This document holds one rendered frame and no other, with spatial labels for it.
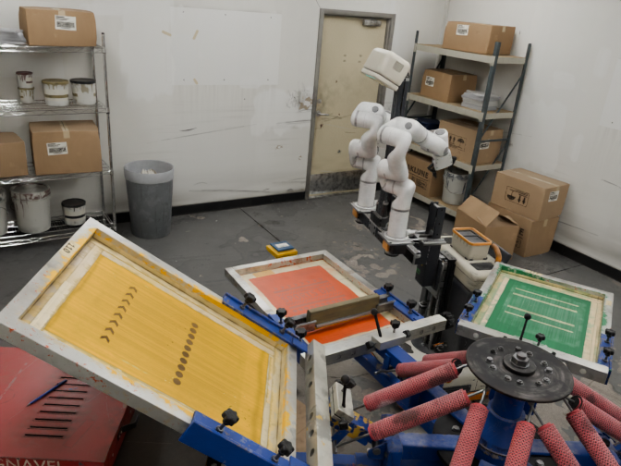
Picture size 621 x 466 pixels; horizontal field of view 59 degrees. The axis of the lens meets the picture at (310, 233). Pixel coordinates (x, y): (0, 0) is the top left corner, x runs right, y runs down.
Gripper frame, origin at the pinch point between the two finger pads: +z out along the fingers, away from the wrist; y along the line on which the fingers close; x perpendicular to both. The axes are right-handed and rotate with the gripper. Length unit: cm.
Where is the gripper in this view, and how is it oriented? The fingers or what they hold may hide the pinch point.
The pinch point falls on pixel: (442, 172)
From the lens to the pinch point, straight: 314.1
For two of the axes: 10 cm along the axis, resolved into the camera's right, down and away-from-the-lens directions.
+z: 2.1, 6.5, 7.3
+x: -2.9, -6.7, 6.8
